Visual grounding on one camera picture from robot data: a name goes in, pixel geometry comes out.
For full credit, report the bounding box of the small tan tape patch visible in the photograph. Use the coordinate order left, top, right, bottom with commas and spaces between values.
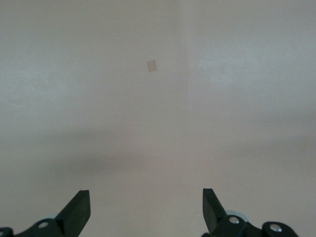
146, 60, 158, 73

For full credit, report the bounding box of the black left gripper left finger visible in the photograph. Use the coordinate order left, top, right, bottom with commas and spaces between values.
0, 190, 91, 237

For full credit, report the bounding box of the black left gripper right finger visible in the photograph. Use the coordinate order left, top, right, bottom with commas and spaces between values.
201, 188, 301, 237

